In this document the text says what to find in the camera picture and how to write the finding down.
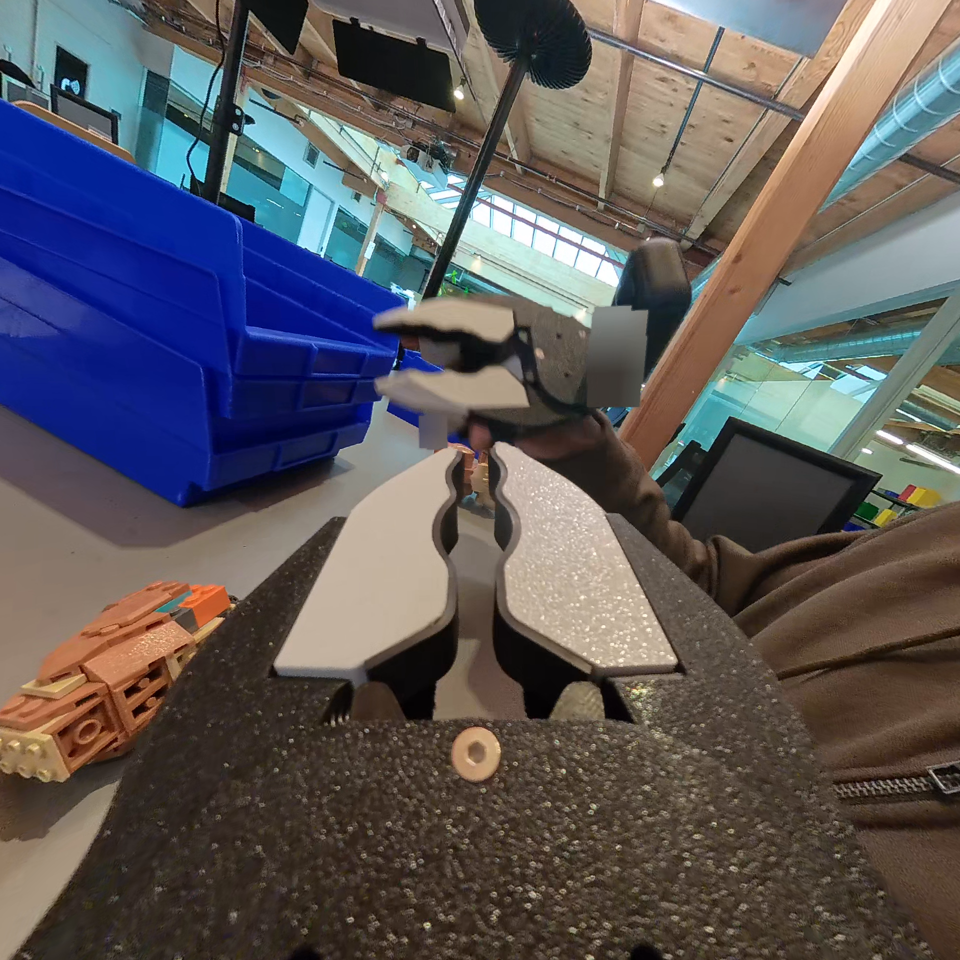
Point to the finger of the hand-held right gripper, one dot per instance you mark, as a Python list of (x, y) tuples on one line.
[(443, 323), (450, 393)]

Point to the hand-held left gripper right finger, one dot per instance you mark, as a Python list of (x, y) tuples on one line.
[(585, 593)]

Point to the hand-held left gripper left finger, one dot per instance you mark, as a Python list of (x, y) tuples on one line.
[(368, 593)]

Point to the small brown toy brick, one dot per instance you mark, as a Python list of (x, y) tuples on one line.
[(477, 477)]

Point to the brown toy brick model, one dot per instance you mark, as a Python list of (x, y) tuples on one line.
[(105, 683)]

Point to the stack of blue plastic bins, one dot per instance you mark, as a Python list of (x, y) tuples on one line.
[(135, 315)]

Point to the person's right forearm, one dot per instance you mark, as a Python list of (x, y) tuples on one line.
[(630, 495)]

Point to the blue storage bin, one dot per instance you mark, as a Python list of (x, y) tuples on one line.
[(423, 375)]

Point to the wooden pillar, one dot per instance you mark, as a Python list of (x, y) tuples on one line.
[(780, 210)]

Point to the ceiling projector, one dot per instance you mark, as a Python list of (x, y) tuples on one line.
[(431, 155)]

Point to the black pole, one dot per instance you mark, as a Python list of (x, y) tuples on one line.
[(495, 135)]

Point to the black flat monitor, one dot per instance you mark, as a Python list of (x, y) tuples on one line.
[(765, 495)]

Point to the black panel light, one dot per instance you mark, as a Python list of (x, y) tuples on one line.
[(393, 63)]

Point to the silver spiral pipes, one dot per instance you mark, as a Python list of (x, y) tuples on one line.
[(900, 128)]

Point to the black tripod stand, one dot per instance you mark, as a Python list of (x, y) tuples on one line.
[(225, 105)]

